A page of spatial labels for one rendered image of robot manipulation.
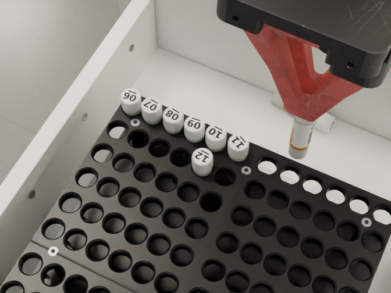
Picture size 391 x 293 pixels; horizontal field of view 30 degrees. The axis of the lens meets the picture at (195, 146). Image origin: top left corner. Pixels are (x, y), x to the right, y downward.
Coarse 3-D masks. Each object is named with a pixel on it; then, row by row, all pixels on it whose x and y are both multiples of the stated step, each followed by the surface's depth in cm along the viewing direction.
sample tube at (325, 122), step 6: (276, 96) 51; (276, 102) 51; (282, 102) 51; (282, 108) 52; (324, 114) 50; (318, 120) 50; (324, 120) 50; (330, 120) 50; (318, 126) 50; (324, 126) 50; (330, 126) 50
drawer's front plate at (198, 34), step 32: (128, 0) 52; (160, 0) 50; (192, 0) 48; (160, 32) 53; (192, 32) 51; (224, 32) 50; (224, 64) 53; (256, 64) 51; (320, 64) 48; (352, 96) 49; (384, 96) 47; (384, 128) 50
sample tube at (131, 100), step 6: (126, 90) 44; (132, 90) 44; (120, 96) 44; (126, 96) 43; (132, 96) 43; (138, 96) 43; (126, 102) 43; (132, 102) 43; (138, 102) 43; (126, 108) 44; (132, 108) 44; (138, 108) 44; (126, 114) 44; (132, 114) 44
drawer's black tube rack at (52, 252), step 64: (128, 128) 44; (64, 192) 42; (128, 192) 42; (192, 192) 45; (256, 192) 45; (64, 256) 40; (128, 256) 40; (192, 256) 40; (256, 256) 43; (320, 256) 40
